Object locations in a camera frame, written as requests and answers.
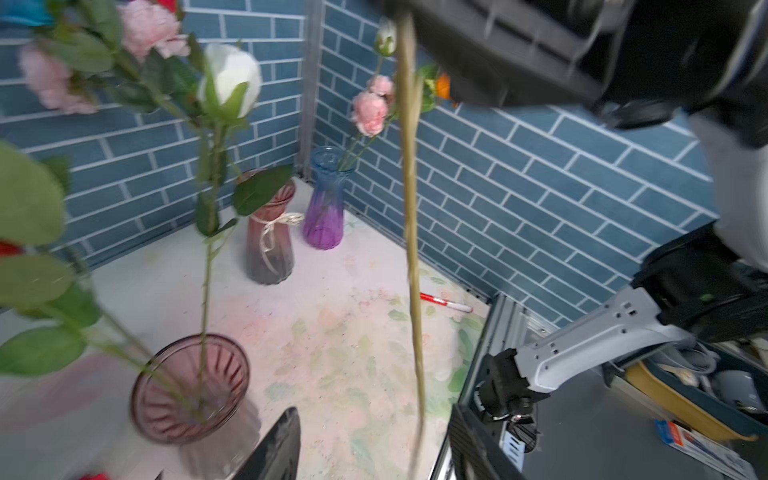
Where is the orange rose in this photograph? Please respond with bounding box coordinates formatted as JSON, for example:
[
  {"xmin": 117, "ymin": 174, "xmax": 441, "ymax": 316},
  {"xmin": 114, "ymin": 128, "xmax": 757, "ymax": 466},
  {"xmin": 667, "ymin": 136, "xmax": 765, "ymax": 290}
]
[{"xmin": 418, "ymin": 64, "xmax": 459, "ymax": 113}]

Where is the white rose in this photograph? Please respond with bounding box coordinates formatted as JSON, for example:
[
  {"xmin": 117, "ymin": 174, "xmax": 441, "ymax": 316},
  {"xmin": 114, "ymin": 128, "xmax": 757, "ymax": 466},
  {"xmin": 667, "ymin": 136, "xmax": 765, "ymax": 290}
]
[
  {"xmin": 188, "ymin": 35, "xmax": 263, "ymax": 409},
  {"xmin": 373, "ymin": 17, "xmax": 397, "ymax": 58}
]

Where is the pink glass vase with twine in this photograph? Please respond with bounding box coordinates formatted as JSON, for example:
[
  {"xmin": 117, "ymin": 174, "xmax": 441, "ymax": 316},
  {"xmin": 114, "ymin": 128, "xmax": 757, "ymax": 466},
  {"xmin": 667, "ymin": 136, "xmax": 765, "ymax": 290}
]
[{"xmin": 245, "ymin": 180, "xmax": 304, "ymax": 285}]

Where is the pink rose single stem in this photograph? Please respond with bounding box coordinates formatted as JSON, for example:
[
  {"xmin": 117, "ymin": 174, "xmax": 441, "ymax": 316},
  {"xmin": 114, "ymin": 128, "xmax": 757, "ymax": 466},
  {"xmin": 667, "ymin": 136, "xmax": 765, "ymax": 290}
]
[{"xmin": 0, "ymin": 140, "xmax": 199, "ymax": 415}]

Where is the red white marker pen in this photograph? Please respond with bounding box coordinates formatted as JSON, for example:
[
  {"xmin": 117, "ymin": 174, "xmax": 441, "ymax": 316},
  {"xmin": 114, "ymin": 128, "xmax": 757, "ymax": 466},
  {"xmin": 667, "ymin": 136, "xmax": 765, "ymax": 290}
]
[{"xmin": 420, "ymin": 293, "xmax": 473, "ymax": 313}]

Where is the blue rose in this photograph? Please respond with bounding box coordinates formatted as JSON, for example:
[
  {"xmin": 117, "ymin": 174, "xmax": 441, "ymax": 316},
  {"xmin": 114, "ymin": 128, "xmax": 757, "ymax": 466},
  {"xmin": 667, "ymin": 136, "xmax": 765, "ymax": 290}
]
[{"xmin": 0, "ymin": 0, "xmax": 53, "ymax": 27}]

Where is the large pink rose spray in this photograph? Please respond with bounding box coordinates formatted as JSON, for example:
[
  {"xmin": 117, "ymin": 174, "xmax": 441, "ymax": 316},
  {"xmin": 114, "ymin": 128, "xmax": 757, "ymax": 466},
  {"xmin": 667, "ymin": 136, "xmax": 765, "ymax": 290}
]
[{"xmin": 18, "ymin": 1, "xmax": 200, "ymax": 122}]

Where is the dark smoky glass vase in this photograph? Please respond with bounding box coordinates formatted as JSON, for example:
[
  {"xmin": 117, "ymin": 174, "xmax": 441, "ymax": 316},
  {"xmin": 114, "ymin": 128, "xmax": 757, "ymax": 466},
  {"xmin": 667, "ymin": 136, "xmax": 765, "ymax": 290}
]
[{"xmin": 130, "ymin": 334, "xmax": 262, "ymax": 479}]

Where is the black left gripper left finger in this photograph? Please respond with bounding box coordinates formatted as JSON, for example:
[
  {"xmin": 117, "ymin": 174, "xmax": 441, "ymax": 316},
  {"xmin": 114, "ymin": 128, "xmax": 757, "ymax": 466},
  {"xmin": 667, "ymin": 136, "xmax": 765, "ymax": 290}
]
[{"xmin": 232, "ymin": 407, "xmax": 301, "ymax": 480}]

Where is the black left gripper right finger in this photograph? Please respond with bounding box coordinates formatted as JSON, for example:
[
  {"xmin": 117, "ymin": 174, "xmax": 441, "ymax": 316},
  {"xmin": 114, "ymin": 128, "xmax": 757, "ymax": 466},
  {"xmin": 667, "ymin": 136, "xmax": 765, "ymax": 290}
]
[{"xmin": 447, "ymin": 404, "xmax": 525, "ymax": 480}]

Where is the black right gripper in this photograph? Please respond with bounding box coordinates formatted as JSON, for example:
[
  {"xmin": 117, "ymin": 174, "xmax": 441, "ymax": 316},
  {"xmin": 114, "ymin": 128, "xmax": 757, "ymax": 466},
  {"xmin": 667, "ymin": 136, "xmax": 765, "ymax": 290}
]
[{"xmin": 383, "ymin": 1, "xmax": 767, "ymax": 129}]

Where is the purple blue ribbed glass vase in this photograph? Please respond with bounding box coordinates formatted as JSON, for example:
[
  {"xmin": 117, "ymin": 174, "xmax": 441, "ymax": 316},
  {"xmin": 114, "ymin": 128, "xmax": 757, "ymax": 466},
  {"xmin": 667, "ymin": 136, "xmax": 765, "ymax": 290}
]
[{"xmin": 302, "ymin": 146, "xmax": 354, "ymax": 250}]

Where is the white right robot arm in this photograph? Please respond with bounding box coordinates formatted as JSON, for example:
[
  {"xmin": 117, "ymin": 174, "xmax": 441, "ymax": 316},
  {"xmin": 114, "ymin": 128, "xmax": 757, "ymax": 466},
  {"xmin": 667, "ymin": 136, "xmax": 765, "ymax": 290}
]
[{"xmin": 380, "ymin": 1, "xmax": 767, "ymax": 418}]

